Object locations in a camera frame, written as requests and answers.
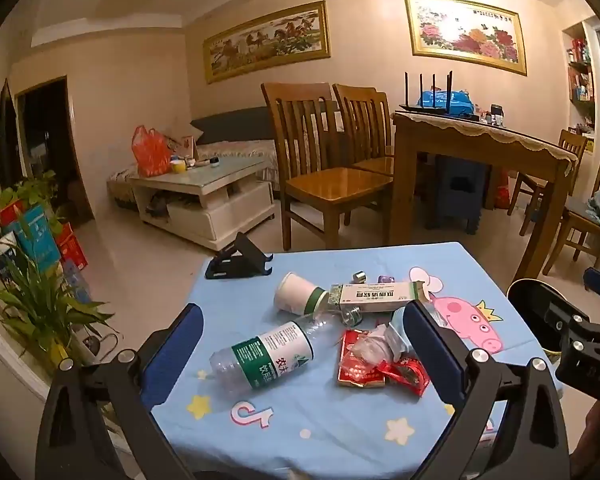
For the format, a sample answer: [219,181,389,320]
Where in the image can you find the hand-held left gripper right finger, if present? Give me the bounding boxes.
[402,301,571,480]

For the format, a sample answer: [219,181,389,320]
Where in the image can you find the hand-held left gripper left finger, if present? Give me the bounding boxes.
[35,304,204,480]

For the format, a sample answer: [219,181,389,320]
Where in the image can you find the red wrapper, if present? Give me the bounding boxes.
[380,355,431,397]

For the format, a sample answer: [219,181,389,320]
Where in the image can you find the clear plastic wrap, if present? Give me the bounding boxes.
[352,325,398,363]

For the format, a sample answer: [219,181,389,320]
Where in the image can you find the white green medicine box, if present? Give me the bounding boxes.
[328,281,433,316]

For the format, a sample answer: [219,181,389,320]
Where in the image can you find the red packet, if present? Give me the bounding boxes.
[337,330,388,388]

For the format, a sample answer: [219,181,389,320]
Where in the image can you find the clear plastic bottle green label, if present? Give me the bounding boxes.
[209,306,365,392]

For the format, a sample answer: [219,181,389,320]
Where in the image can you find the white paper cup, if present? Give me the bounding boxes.
[273,272,328,315]

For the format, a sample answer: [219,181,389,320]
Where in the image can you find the wooden dining chair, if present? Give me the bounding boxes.
[507,130,588,226]
[261,82,395,251]
[540,145,600,276]
[332,84,398,176]

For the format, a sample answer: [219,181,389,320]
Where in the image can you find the black phone stand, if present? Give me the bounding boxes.
[205,232,275,280]

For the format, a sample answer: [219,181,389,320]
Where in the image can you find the wooden dining table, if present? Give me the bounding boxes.
[390,110,580,281]

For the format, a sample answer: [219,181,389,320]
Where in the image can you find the blue gift bag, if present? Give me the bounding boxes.
[62,260,93,306]

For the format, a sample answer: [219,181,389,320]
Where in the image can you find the white coffee table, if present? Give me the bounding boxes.
[127,157,277,251]

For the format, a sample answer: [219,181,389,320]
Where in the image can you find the red bag under table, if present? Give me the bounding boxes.
[495,170,511,210]

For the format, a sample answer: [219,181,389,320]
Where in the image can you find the red gift box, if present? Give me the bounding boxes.
[55,222,88,271]

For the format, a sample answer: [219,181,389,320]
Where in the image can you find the blue cartoon printed tablecloth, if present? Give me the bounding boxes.
[150,241,566,480]

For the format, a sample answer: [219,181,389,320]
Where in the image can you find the long leaf potted plant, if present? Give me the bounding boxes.
[0,237,116,361]

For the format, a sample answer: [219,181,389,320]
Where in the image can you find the blue plastic stool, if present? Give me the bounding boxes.
[427,155,486,235]

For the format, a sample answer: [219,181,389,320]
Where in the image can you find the blue gift box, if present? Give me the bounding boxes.
[14,205,62,271]

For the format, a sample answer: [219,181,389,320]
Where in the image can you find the orange plastic bag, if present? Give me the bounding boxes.
[131,126,172,177]

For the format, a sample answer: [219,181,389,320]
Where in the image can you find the lace table cover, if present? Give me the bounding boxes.
[391,111,580,163]

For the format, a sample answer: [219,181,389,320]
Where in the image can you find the broad leaf potted plant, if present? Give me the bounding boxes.
[0,170,63,236]

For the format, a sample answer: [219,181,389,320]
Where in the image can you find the small red box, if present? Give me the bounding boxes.
[0,199,26,231]

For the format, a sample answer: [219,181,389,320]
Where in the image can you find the sofa with dark cushion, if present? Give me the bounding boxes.
[106,101,341,208]

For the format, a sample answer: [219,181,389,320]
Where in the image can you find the black router with antennas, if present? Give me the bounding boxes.
[397,71,481,122]

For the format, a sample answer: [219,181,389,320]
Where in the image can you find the blue plastic bag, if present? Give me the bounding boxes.
[417,89,476,116]

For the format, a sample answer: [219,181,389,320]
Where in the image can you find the black television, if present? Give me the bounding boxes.
[0,79,21,188]

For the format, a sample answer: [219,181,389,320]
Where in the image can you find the framed flower painting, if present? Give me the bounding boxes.
[404,0,528,77]

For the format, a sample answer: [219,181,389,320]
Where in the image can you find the framed horse painting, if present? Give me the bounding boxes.
[202,0,331,85]

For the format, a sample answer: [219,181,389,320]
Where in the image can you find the black cable on floor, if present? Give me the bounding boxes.
[82,335,107,361]

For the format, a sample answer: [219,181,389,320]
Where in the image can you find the wall shelf with bottles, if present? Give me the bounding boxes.
[562,20,600,136]

